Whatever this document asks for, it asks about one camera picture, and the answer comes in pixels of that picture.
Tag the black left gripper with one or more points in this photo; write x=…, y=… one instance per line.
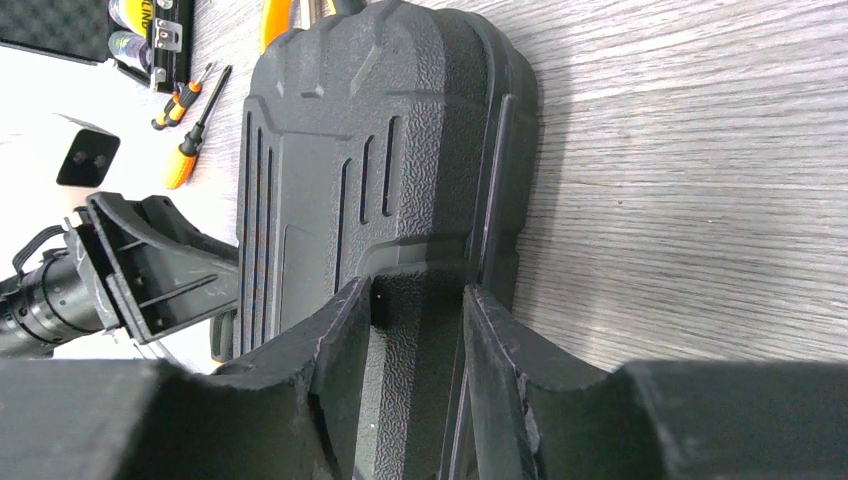
x=134, y=263

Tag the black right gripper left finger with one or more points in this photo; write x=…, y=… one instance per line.
x=286, y=410

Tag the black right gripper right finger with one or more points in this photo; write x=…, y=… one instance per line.
x=542, y=413

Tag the black plastic tool case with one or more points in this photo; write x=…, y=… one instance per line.
x=397, y=143

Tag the small orange precision screwdriver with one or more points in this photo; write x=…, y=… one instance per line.
x=163, y=119

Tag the black aluminium poker chip case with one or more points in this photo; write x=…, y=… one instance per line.
x=148, y=41

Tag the orange handled pliers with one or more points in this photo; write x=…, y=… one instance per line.
x=281, y=16

